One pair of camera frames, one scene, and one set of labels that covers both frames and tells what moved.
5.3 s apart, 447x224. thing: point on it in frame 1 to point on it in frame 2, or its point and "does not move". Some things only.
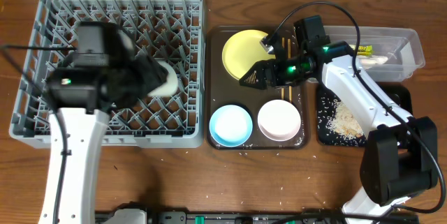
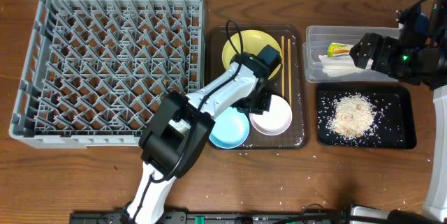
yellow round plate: x=242 y=49 does not move
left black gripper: x=154 y=75 to x=255 y=102
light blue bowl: x=230 y=125 does not move
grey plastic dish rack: x=172 y=26 does not move
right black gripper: x=263 y=69 to x=385 y=45
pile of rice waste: x=343 y=122 does not move
